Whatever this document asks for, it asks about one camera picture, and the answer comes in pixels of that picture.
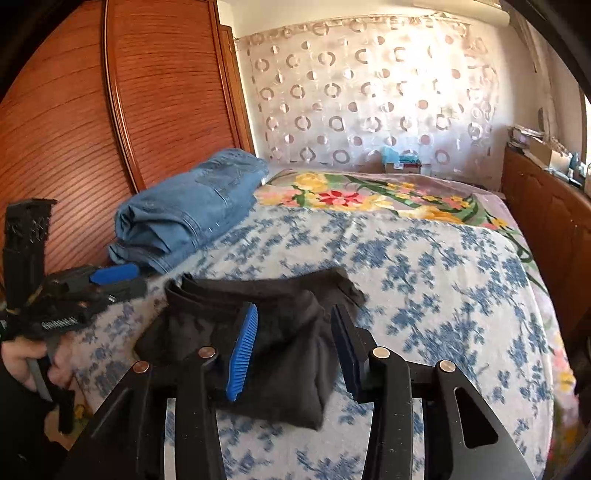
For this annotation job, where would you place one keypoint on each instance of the wooden slatted wardrobe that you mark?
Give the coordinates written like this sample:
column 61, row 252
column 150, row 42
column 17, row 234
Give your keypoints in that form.
column 138, row 115

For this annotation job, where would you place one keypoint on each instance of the blue tissue box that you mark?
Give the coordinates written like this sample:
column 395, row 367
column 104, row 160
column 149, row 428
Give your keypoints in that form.
column 399, row 161

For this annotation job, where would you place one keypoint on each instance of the blue floral bed sheet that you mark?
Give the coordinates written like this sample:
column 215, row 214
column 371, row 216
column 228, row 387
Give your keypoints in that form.
column 438, row 300

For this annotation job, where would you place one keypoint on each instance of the person's left hand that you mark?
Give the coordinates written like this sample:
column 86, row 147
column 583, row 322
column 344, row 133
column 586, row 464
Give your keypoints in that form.
column 18, row 357

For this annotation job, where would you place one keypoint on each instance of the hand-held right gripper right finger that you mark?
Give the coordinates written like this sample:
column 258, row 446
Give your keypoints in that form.
column 347, row 353

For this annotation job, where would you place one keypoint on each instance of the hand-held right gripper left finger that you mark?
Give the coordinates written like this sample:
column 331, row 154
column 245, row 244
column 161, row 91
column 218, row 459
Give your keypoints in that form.
column 242, row 357

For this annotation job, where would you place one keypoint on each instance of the folded blue jeans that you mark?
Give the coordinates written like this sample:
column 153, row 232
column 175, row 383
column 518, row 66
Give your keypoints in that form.
column 189, row 212

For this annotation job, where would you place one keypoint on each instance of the black pants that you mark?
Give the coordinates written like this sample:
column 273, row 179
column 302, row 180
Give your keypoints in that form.
column 277, row 332

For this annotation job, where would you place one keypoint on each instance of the white air deflector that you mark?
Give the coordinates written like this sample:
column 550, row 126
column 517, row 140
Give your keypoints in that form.
column 489, row 16

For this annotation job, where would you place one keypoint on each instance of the cardboard box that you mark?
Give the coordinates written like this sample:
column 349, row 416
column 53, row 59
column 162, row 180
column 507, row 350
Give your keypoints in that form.
column 549, row 154

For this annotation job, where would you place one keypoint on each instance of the sheer curtain with circles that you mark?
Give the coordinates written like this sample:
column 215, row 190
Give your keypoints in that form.
column 369, row 92

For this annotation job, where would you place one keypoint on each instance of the wooden cabinet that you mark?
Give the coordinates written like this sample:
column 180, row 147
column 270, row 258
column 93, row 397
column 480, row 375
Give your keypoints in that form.
column 545, row 217

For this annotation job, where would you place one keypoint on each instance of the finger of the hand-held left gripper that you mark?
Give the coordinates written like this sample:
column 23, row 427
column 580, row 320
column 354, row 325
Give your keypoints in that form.
column 113, row 273
column 127, row 288

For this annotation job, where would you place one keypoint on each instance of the stack of papers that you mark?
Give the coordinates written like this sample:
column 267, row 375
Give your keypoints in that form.
column 524, row 137

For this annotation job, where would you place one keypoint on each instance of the colourful floral blanket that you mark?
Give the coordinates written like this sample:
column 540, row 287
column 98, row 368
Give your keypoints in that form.
column 341, row 196

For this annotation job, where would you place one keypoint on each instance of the person's left forearm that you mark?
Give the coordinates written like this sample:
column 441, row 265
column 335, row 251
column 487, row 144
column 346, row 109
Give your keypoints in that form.
column 21, row 429

